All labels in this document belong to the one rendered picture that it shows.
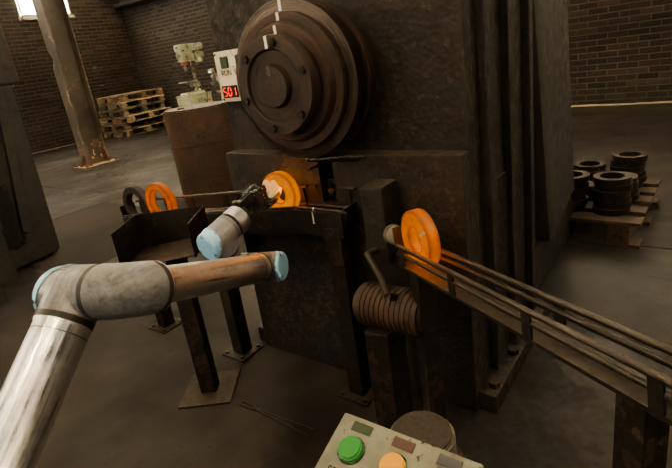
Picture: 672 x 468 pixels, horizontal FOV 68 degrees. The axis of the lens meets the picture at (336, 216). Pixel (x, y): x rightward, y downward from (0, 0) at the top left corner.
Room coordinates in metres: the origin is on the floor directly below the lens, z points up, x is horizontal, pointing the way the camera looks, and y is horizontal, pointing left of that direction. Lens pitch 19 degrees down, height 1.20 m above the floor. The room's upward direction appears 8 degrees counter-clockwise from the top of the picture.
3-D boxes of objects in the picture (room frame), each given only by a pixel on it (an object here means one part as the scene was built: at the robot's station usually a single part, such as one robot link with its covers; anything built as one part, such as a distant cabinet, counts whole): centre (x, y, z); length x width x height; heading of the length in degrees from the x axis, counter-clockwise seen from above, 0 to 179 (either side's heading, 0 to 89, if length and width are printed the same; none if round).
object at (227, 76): (1.87, 0.25, 1.15); 0.26 x 0.02 x 0.18; 52
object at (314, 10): (1.58, 0.05, 1.11); 0.47 x 0.06 x 0.47; 52
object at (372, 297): (1.27, -0.12, 0.27); 0.22 x 0.13 x 0.53; 52
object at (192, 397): (1.67, 0.61, 0.36); 0.26 x 0.20 x 0.72; 87
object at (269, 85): (1.50, 0.11, 1.11); 0.28 x 0.06 x 0.28; 52
